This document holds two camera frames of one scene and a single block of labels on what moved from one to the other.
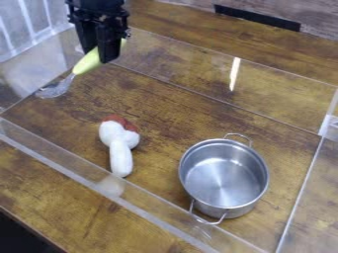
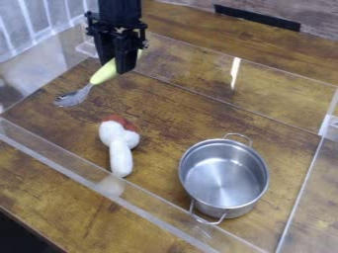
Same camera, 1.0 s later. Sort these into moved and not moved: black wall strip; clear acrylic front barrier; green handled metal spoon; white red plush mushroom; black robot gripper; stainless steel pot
Moved: green handled metal spoon; black robot gripper
Not moved: white red plush mushroom; black wall strip; clear acrylic front barrier; stainless steel pot
